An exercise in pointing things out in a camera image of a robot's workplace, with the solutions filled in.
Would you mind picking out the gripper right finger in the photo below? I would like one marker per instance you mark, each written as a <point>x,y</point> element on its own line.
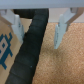
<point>60,31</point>

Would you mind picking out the wooden drawer box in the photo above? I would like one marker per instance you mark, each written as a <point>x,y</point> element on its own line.
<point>6,33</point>

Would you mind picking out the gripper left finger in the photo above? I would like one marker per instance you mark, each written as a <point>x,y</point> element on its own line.
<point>17,26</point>

